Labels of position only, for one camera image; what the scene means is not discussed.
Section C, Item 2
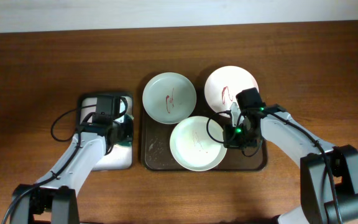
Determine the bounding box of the cream white plate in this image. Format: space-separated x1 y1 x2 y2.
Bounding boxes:
170 116 227 172

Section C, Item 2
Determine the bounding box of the pale green plate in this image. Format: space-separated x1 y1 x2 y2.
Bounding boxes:
142 72 197 124

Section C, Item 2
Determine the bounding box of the green yellow sponge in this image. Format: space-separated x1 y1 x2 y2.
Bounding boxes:
118 114 134 147

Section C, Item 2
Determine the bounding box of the pink plate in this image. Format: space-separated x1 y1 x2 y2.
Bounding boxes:
204 65 259 112

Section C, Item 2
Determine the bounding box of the small black soapy tray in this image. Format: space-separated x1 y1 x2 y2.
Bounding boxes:
76 91 134 171

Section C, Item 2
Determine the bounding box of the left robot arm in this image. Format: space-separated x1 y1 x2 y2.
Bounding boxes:
2 92 134 223

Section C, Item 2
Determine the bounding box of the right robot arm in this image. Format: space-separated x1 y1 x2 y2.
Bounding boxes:
223 88 358 224

